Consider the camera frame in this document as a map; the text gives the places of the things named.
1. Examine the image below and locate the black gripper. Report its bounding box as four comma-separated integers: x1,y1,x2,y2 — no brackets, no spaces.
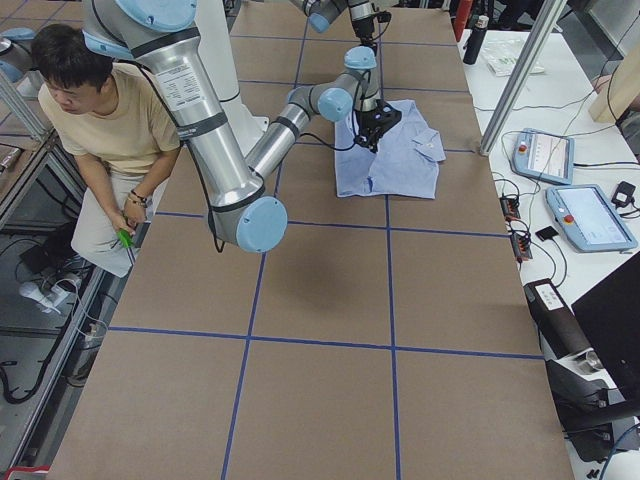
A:
355,107,390,153
353,18,375,46

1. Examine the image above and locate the light blue striped shirt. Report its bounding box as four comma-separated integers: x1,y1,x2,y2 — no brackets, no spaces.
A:
335,99,446,199

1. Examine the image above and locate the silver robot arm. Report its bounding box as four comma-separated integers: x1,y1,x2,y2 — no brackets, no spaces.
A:
290,0,379,46
83,1,401,253

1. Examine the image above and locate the black water bottle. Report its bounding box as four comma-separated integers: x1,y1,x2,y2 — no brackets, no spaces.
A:
463,15,490,65

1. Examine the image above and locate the orange connector board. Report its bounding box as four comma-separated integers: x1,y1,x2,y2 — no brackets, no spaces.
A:
499,196,521,221

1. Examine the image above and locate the upper teach pendant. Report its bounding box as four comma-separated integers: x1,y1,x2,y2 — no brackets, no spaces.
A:
510,128,575,185

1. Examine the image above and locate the teach pendant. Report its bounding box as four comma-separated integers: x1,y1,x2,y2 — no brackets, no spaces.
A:
510,128,575,185
545,184,638,253

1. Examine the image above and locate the lower teach pendant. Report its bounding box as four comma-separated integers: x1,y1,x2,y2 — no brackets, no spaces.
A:
545,184,638,253

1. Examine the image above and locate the black power adapter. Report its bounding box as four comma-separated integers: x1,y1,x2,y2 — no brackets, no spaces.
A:
612,181,636,208

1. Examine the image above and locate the person in beige shirt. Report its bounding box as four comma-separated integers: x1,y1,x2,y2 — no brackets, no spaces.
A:
31,24,180,278

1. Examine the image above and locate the brown paper roll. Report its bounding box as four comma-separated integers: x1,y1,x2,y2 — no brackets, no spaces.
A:
523,279,591,358

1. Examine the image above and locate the black monitor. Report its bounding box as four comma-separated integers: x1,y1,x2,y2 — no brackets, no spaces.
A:
572,255,639,399

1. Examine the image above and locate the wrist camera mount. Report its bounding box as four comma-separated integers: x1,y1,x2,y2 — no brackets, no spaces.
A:
376,11,392,24
376,99,402,130

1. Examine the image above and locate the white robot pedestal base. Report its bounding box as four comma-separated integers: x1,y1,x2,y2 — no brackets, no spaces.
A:
195,0,269,149

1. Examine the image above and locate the aluminium frame post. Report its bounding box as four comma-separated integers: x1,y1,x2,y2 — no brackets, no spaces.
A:
479,0,567,156

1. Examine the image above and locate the green handled tool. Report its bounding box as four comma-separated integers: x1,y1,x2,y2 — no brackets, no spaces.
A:
117,229,134,249

